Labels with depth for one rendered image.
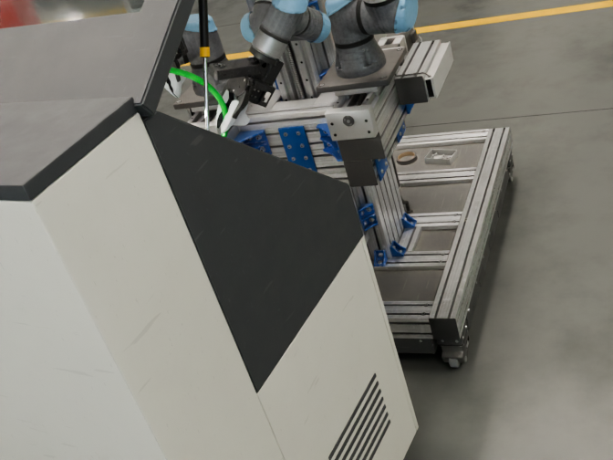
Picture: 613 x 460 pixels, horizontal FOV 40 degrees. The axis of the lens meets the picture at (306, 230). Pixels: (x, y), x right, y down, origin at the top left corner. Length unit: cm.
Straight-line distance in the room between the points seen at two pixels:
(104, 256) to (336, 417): 93
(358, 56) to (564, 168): 161
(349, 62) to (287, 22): 55
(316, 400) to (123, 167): 85
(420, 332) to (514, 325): 38
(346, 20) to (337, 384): 100
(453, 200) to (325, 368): 144
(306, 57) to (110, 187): 133
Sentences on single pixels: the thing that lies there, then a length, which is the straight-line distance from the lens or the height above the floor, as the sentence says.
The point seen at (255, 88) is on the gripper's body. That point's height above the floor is 126.
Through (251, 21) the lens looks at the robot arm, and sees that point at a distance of 211.
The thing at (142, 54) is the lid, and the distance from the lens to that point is 152.
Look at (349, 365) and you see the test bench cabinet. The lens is 217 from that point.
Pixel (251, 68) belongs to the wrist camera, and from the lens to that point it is 196.
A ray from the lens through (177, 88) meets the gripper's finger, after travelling 226.
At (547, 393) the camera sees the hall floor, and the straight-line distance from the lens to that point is 277.
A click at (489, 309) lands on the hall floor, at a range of 310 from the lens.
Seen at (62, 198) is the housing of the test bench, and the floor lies 144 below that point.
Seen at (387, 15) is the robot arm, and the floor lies 121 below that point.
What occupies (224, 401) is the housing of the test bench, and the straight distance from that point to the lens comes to 172.
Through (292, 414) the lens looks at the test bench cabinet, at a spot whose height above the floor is 65.
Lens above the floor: 197
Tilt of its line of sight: 31 degrees down
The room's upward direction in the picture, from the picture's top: 18 degrees counter-clockwise
